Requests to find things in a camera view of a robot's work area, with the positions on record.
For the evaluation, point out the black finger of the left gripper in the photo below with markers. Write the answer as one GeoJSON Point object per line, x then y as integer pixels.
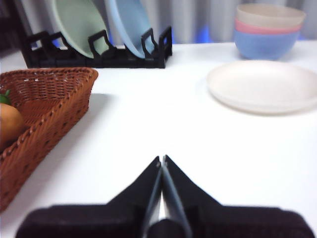
{"type": "Point", "coordinates": [104, 220]}

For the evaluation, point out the pale blue plate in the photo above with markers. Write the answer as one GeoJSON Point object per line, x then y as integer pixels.
{"type": "Point", "coordinates": [133, 27]}

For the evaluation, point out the pale green plate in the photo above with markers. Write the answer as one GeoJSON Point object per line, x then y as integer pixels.
{"type": "Point", "coordinates": [79, 27]}

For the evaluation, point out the pink bowl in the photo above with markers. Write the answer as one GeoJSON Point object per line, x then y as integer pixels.
{"type": "Point", "coordinates": [250, 29]}

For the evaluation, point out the blue bowl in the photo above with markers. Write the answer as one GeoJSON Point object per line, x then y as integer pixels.
{"type": "Point", "coordinates": [265, 45]}

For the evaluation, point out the grey pleated curtain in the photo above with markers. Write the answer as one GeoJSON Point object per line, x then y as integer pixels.
{"type": "Point", "coordinates": [193, 17]}

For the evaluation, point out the brown wicker basket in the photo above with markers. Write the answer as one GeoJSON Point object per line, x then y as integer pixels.
{"type": "Point", "coordinates": [49, 99]}

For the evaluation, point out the cream plate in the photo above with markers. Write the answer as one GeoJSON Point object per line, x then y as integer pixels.
{"type": "Point", "coordinates": [262, 86]}

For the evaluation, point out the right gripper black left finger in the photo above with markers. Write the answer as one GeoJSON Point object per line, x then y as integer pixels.
{"type": "Point", "coordinates": [104, 220]}

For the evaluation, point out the black dish rack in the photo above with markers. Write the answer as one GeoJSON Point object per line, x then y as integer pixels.
{"type": "Point", "coordinates": [99, 60]}

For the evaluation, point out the green cucumber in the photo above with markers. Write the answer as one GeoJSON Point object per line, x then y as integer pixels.
{"type": "Point", "coordinates": [4, 98]}

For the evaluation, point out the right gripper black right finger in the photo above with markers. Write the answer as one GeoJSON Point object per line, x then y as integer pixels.
{"type": "Point", "coordinates": [235, 223]}

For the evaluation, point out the brown potato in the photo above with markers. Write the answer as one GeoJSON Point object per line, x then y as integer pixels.
{"type": "Point", "coordinates": [10, 126]}

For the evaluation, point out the cream bowl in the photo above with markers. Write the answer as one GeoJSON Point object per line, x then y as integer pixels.
{"type": "Point", "coordinates": [270, 16]}

